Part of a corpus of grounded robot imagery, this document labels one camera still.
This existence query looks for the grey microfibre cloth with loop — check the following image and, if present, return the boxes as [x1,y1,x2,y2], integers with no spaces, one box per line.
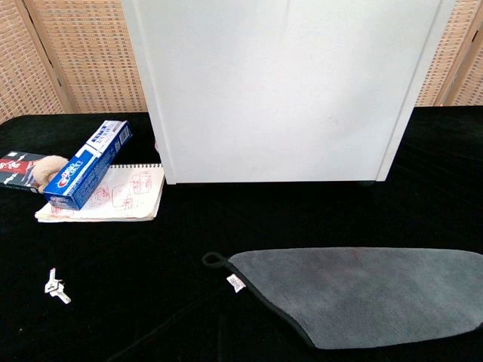
[202,247,483,351]

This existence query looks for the white cabinet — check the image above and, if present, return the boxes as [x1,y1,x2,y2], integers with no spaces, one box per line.
[120,0,457,186]

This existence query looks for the spiral notebook with red scribbles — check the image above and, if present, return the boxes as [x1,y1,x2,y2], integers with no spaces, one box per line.
[34,163,166,224]

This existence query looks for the black velvet tablecloth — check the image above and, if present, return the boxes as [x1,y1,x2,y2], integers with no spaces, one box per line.
[0,106,483,362]

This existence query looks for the blue toothpaste box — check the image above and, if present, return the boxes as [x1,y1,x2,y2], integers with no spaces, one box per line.
[42,120,134,212]

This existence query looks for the small beige plush ball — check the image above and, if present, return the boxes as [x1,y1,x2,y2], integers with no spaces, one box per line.
[32,154,69,186]

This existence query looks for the woven rattan folding screen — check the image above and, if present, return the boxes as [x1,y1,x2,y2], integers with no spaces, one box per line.
[414,0,483,109]
[0,0,149,125]

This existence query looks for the silver keys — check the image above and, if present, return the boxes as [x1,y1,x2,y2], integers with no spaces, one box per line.
[44,267,72,305]

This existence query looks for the dark snack packet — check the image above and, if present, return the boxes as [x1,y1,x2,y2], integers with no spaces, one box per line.
[0,150,48,194]

